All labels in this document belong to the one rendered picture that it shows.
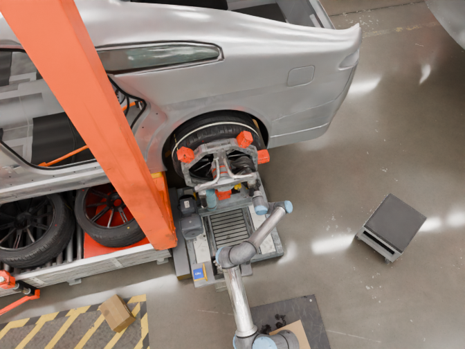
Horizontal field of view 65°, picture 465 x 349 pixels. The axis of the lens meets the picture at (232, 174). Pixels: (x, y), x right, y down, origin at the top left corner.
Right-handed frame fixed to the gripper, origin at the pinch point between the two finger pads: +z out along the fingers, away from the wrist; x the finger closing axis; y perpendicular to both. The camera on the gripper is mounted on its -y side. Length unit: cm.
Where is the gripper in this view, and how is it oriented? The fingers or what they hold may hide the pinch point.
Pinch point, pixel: (247, 170)
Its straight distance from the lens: 284.7
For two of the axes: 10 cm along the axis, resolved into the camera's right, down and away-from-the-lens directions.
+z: -2.3, -8.4, 5.0
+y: 7.1, 2.1, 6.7
